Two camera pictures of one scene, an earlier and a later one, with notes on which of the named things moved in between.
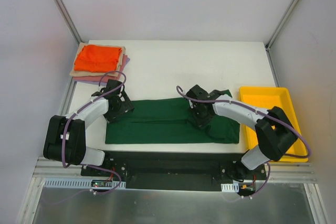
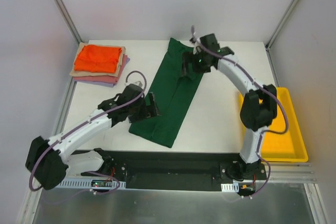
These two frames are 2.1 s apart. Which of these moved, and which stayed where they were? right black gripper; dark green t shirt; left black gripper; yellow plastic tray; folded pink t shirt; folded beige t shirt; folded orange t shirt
Moved: right black gripper; left black gripper; dark green t shirt
Stayed: folded beige t shirt; yellow plastic tray; folded pink t shirt; folded orange t shirt
